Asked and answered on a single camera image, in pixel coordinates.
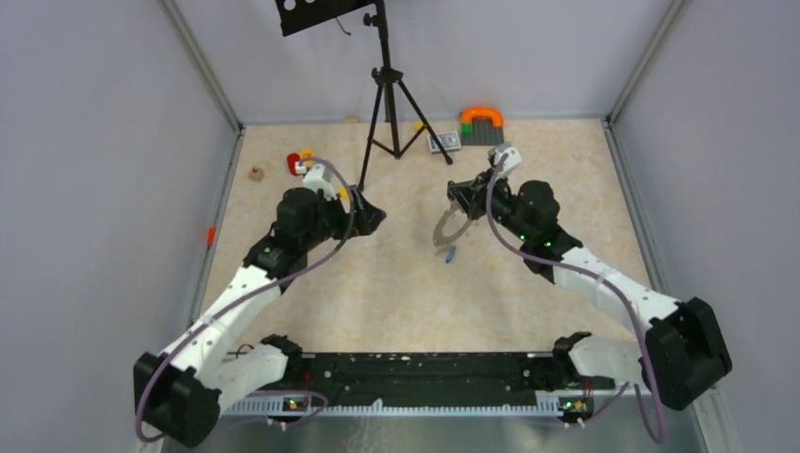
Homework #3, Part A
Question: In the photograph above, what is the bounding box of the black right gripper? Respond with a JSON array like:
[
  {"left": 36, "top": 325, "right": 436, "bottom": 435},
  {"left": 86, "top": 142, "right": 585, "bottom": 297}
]
[{"left": 450, "top": 166, "right": 533, "bottom": 243}]

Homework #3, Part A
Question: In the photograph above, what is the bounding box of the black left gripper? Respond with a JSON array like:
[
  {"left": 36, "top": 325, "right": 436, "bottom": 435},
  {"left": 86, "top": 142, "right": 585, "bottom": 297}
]
[{"left": 301, "top": 185, "right": 385, "bottom": 252}]

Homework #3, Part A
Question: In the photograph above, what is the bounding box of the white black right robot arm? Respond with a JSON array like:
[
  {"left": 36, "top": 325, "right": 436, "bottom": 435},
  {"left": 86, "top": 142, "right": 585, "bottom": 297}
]
[{"left": 446, "top": 172, "right": 733, "bottom": 411}]

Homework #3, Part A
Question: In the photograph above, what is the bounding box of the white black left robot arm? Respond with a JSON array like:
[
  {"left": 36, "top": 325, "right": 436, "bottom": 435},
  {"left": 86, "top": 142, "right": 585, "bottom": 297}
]
[{"left": 133, "top": 187, "right": 387, "bottom": 447}]

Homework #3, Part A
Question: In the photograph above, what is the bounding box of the blue playing card box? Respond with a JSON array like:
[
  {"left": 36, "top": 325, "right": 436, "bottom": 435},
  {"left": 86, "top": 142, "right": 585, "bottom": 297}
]
[{"left": 427, "top": 131, "right": 462, "bottom": 154}]

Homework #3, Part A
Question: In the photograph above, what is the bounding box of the grey lego baseplate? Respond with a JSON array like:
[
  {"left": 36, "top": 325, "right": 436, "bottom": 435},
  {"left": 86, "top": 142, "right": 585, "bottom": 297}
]
[{"left": 460, "top": 120, "right": 505, "bottom": 146}]

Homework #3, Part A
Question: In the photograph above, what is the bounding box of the green lego brick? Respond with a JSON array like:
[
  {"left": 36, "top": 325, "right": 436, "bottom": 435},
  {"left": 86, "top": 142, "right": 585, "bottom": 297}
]
[{"left": 461, "top": 123, "right": 474, "bottom": 137}]

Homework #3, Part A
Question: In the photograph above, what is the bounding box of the orange plastic arch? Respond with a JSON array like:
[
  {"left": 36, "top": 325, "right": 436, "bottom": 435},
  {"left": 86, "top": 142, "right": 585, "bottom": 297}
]
[{"left": 459, "top": 106, "right": 505, "bottom": 127}]

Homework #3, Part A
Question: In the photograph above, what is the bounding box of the red plastic cylinder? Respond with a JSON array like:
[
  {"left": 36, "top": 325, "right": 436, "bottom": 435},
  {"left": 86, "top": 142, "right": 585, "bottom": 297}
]
[{"left": 286, "top": 153, "right": 301, "bottom": 176}]

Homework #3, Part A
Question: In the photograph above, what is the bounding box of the small wooden block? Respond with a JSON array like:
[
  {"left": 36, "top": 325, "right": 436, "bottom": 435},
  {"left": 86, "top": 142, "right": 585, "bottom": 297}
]
[{"left": 248, "top": 166, "right": 265, "bottom": 182}]

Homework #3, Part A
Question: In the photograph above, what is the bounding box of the black tripod stand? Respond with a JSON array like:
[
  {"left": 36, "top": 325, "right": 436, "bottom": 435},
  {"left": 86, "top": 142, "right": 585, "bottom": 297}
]
[{"left": 358, "top": 1, "right": 454, "bottom": 191}]

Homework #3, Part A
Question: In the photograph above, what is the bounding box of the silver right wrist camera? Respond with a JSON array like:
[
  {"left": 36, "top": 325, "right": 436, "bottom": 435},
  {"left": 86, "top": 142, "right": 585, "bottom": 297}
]
[{"left": 488, "top": 142, "right": 522, "bottom": 179}]

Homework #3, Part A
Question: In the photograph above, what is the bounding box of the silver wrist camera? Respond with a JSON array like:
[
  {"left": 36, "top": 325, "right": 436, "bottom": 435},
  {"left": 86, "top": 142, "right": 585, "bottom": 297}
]
[
  {"left": 295, "top": 163, "right": 338, "bottom": 201},
  {"left": 488, "top": 142, "right": 522, "bottom": 179}
]

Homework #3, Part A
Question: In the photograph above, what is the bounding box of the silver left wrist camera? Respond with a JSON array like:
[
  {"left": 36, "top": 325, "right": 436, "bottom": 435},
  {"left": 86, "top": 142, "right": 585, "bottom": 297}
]
[{"left": 295, "top": 163, "right": 338, "bottom": 201}]

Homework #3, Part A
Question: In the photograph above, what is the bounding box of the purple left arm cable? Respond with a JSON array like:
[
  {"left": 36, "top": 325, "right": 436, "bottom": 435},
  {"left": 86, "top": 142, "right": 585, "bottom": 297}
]
[{"left": 134, "top": 157, "right": 358, "bottom": 444}]

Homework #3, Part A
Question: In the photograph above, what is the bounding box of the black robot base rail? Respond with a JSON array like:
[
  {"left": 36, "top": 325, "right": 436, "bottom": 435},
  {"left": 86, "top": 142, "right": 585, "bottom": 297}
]
[{"left": 261, "top": 334, "right": 615, "bottom": 414}]

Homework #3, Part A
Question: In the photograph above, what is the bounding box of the black perforated mount plate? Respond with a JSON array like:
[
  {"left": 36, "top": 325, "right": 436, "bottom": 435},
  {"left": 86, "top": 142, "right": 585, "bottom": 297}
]
[{"left": 275, "top": 0, "right": 375, "bottom": 37}]

